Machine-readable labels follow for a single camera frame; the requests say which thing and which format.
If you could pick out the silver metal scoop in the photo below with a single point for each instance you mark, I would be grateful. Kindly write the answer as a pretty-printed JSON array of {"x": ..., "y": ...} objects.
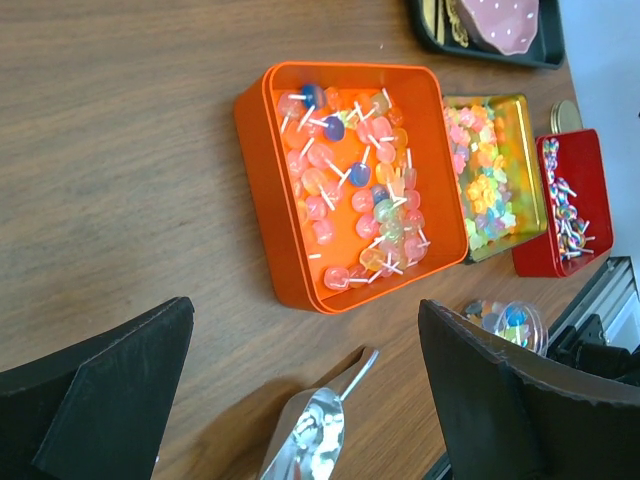
[{"x": 310, "y": 432}]

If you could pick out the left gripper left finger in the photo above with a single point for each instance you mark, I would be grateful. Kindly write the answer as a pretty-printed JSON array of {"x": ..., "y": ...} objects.
[{"x": 97, "y": 409}]

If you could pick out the orange tray of candies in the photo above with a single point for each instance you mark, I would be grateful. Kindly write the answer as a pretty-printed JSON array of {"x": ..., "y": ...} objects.
[{"x": 350, "y": 170}]

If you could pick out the pink dotted plate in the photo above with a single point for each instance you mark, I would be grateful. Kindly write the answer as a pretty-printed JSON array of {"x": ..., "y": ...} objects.
[{"x": 507, "y": 27}]

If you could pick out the red tray of lollipops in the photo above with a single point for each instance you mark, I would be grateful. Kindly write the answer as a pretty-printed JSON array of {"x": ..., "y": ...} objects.
[{"x": 576, "y": 200}]

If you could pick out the gold knife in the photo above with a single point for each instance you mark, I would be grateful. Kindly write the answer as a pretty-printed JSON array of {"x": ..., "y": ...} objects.
[{"x": 440, "y": 14}]

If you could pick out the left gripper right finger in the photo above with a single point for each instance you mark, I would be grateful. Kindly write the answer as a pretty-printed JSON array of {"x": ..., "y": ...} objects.
[{"x": 508, "y": 413}]

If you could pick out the gold tin of gummies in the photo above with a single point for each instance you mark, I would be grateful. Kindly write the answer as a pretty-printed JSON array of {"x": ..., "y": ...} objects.
[{"x": 496, "y": 167}]

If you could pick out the clear plastic jar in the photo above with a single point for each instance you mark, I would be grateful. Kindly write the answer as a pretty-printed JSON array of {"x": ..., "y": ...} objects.
[{"x": 517, "y": 322}]

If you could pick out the black serving tray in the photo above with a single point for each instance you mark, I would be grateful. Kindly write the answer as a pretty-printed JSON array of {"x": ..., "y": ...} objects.
[{"x": 546, "y": 51}]

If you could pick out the aluminium frame rail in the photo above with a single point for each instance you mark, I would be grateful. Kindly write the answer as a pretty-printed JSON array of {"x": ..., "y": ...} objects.
[{"x": 611, "y": 294}]

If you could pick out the gold jar lid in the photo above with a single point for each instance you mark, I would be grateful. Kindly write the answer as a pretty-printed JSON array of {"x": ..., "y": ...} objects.
[{"x": 565, "y": 117}]

